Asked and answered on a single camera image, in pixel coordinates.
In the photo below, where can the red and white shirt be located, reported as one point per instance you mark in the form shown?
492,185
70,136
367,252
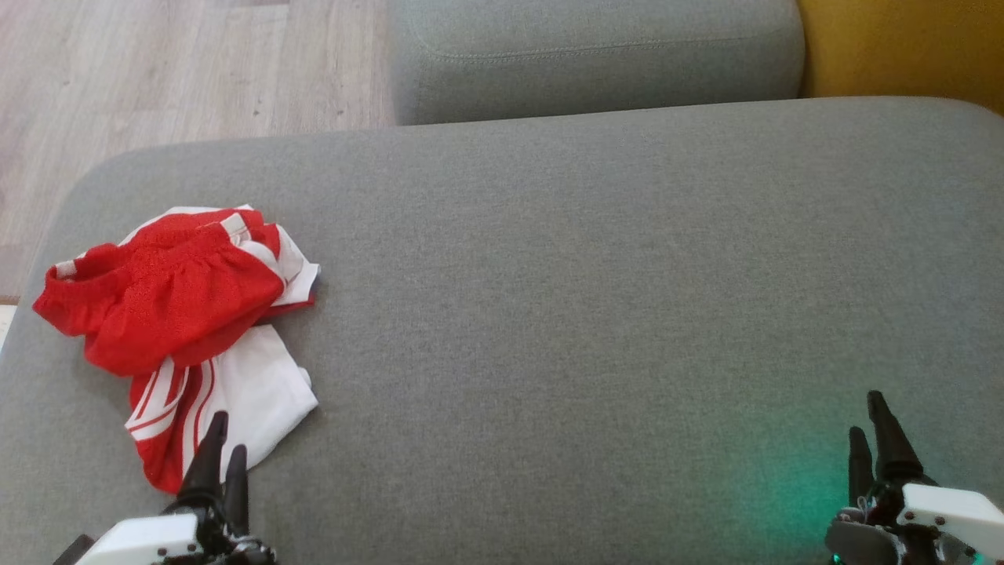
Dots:
251,392

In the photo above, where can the red shorts with white trim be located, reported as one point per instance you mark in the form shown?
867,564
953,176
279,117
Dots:
172,298

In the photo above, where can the wide yellow sofa back cushion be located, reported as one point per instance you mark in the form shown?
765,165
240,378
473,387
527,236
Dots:
902,47

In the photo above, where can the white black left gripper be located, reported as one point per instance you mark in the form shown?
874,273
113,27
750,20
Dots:
141,541

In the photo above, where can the large grey sofa seat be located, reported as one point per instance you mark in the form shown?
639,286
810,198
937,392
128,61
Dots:
588,314

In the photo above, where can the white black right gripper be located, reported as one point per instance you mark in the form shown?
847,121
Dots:
949,514

